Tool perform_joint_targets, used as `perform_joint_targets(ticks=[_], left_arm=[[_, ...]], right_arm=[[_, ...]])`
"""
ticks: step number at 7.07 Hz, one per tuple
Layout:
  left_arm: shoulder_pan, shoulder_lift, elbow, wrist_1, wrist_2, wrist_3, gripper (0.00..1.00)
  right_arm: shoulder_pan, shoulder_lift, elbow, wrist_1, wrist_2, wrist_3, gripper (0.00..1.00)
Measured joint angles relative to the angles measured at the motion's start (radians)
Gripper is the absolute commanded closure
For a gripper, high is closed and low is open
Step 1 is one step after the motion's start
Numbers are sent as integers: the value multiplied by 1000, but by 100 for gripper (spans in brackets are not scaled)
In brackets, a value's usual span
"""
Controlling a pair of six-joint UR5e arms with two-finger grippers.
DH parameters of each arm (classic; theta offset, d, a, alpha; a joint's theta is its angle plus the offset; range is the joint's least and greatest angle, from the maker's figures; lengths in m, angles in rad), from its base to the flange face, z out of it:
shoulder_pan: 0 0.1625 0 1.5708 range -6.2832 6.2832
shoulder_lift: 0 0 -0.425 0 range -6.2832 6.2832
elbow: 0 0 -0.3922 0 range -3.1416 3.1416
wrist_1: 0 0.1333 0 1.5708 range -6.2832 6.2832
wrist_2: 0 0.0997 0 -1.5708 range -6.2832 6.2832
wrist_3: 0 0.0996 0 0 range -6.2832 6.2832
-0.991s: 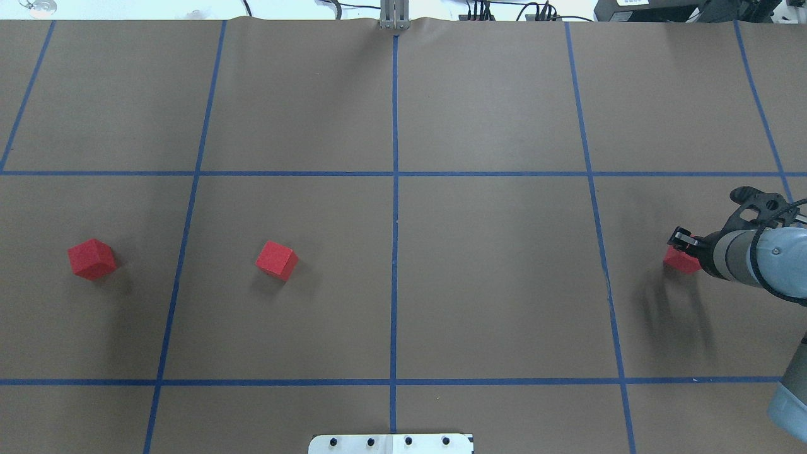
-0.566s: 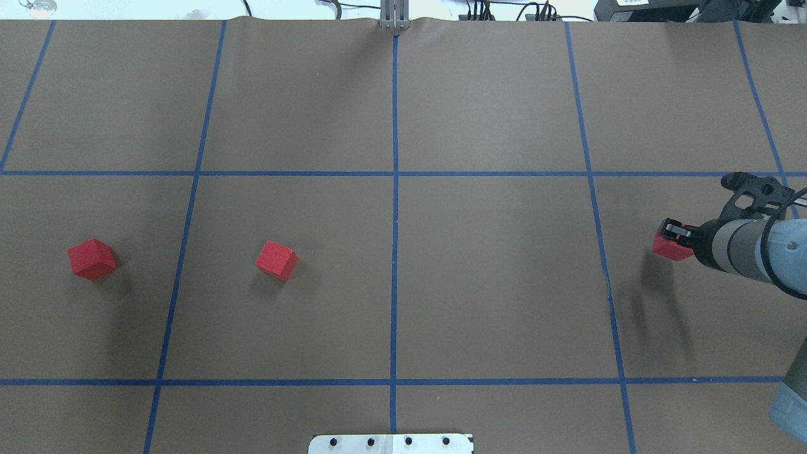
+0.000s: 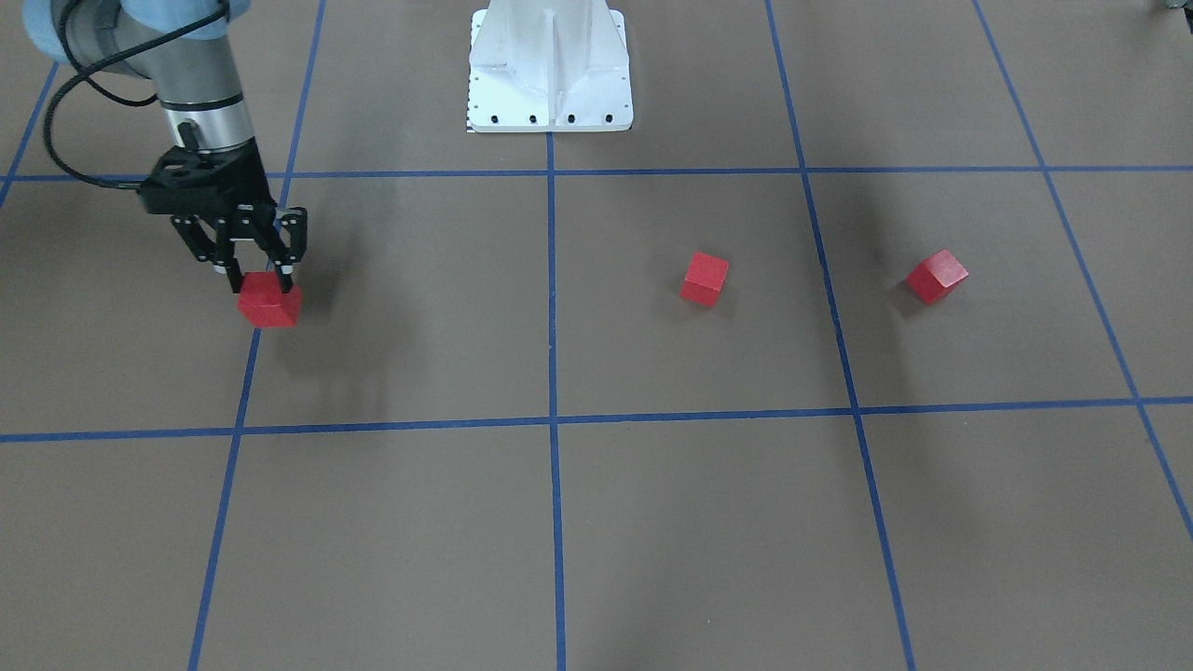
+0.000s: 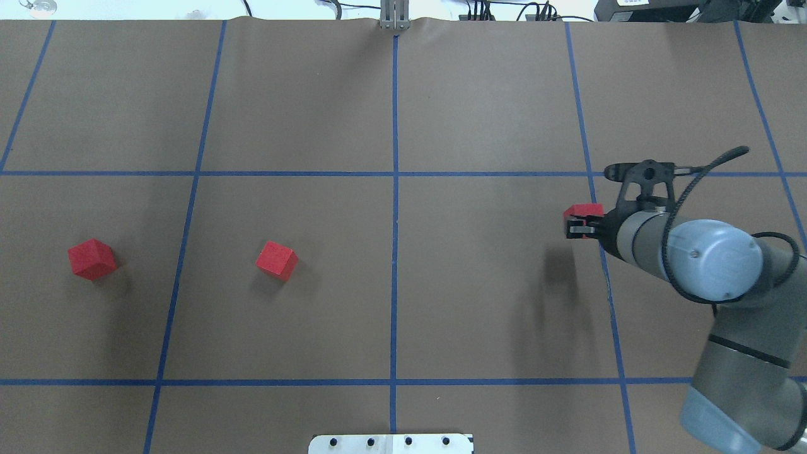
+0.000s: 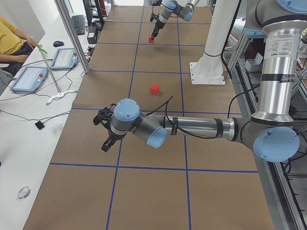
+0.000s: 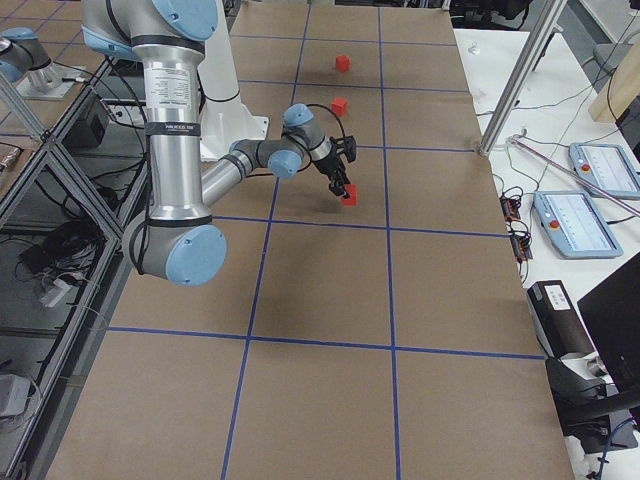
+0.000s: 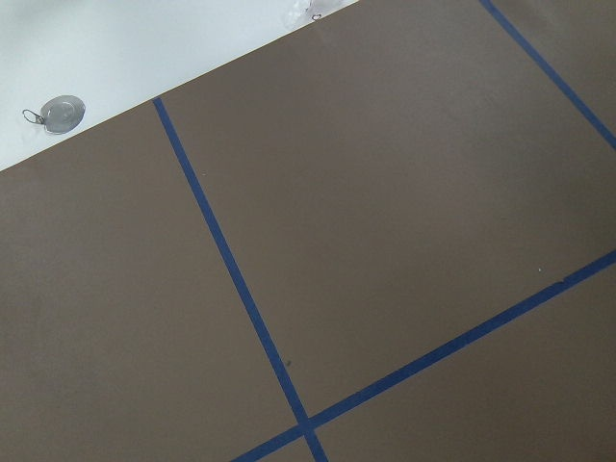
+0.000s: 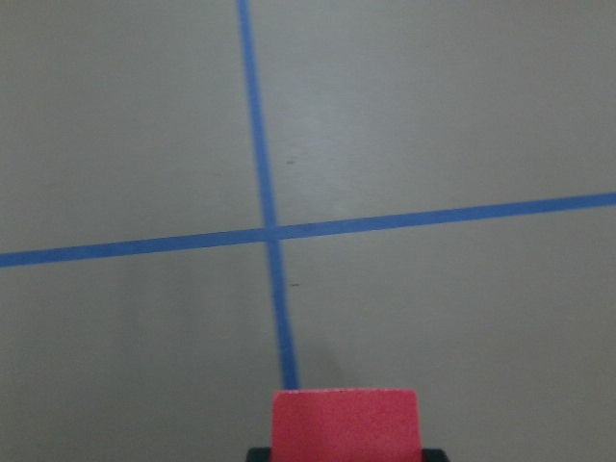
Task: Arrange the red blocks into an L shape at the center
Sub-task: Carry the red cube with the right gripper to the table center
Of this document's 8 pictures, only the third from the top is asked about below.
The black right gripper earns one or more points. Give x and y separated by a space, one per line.
250 180

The red block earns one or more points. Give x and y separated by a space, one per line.
264 303
704 279
936 276

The white pillar base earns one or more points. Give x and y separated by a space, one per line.
549 67

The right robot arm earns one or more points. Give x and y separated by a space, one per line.
180 47

